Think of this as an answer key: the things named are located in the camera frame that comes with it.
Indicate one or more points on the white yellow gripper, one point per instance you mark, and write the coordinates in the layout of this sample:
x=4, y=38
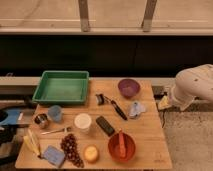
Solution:
x=164, y=103

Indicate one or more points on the light blue towel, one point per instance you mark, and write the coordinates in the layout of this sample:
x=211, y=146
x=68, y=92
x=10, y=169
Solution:
x=136, y=109

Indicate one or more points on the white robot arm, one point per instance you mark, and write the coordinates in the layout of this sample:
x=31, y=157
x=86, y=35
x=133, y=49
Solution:
x=189, y=84

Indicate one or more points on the white plastic cup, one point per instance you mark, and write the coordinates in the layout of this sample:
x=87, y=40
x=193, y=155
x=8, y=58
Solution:
x=83, y=122

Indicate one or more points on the blue plastic cup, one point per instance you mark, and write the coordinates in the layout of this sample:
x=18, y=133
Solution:
x=55, y=113

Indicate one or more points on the small metal cup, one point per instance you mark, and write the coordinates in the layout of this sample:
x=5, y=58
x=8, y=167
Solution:
x=42, y=121

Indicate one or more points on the purple bowl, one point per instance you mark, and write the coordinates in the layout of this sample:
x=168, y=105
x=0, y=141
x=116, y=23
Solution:
x=128, y=87

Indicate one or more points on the orange carrot piece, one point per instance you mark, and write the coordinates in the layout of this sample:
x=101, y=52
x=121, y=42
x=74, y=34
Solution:
x=122, y=148

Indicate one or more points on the black rectangular remote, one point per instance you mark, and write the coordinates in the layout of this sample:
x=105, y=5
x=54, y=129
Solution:
x=105, y=126

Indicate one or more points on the orange bowl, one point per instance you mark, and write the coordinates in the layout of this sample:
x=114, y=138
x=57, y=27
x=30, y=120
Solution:
x=113, y=148

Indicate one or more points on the yellow round fruit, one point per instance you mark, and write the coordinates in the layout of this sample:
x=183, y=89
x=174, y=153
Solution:
x=91, y=153

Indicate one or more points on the metal fork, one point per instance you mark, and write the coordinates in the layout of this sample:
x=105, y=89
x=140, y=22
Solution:
x=66, y=129

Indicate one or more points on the bunch of dark grapes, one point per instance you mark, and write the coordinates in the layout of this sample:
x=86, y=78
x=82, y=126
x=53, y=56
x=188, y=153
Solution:
x=69, y=146

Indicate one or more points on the green plastic tray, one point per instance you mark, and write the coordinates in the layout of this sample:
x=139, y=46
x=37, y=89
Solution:
x=62, y=87

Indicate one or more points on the blue sponge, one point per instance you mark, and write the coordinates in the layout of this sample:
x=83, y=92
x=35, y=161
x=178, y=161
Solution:
x=54, y=156

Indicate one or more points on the yellow banana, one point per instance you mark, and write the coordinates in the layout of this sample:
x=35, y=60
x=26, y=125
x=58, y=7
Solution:
x=32, y=142

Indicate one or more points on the blue black object at left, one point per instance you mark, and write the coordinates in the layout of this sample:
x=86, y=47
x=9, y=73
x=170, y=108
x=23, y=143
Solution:
x=9, y=122

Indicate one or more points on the black handled kitchen utensil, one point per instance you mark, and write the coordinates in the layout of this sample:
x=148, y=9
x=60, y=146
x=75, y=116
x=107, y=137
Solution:
x=102, y=99

